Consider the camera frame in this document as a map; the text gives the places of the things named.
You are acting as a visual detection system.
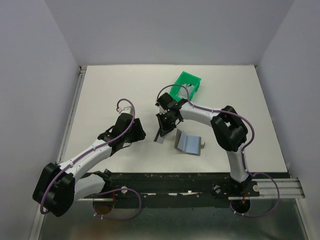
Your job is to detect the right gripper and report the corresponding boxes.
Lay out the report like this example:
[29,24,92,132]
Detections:
[156,111,177,137]

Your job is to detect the silver magnetic stripe card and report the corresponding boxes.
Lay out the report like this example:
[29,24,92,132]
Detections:
[153,128,166,144]

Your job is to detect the grey card holder wallet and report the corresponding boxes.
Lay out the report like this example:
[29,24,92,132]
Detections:
[174,129,206,156]

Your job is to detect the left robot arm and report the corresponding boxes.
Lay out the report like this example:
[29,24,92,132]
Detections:
[32,113,146,217]

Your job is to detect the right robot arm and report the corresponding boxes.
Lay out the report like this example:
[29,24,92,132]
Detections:
[155,92,252,196]

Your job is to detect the cards in green bin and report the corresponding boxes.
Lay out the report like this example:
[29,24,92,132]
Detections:
[176,84,195,100]

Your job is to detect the green plastic bin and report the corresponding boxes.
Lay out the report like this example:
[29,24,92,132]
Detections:
[169,71,202,102]

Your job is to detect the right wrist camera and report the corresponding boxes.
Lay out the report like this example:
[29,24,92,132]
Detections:
[155,101,167,115]

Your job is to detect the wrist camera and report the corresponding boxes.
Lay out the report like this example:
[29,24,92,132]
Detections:
[155,101,167,115]
[116,106,133,115]

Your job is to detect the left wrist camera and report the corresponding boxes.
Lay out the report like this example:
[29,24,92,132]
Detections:
[116,106,133,115]

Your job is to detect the aluminium left side rail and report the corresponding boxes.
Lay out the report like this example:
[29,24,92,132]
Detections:
[55,65,88,164]

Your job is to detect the aluminium rail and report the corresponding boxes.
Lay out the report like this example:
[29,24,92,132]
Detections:
[39,177,306,201]
[55,65,88,164]

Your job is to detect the aluminium front rail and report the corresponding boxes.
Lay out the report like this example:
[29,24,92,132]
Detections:
[39,177,306,201]

